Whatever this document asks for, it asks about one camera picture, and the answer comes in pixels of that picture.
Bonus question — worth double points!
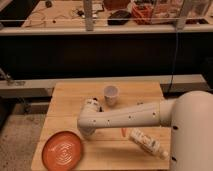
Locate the orange ceramic bowl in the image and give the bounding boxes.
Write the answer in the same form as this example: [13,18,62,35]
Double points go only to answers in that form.
[42,131,83,171]

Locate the grey metal post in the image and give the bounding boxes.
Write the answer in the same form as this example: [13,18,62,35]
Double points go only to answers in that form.
[83,0,93,31]

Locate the grey metal clamp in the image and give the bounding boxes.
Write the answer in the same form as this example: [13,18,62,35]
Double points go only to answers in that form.
[0,68,25,86]

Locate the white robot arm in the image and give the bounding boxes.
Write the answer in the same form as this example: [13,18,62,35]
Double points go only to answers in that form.
[77,91,213,171]

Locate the black rectangular bar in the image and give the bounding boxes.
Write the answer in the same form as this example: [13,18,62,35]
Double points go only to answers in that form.
[93,97,104,112]

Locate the black object on bench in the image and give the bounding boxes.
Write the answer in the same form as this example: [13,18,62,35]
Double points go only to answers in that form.
[107,10,131,25]

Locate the red orange crate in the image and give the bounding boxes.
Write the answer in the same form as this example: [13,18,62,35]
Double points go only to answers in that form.
[132,5,152,25]

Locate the white plastic bottle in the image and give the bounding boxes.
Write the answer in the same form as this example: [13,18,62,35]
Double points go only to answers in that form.
[129,128,169,160]

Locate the orange carrot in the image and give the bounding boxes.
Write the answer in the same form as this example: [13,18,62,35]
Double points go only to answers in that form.
[121,128,127,137]

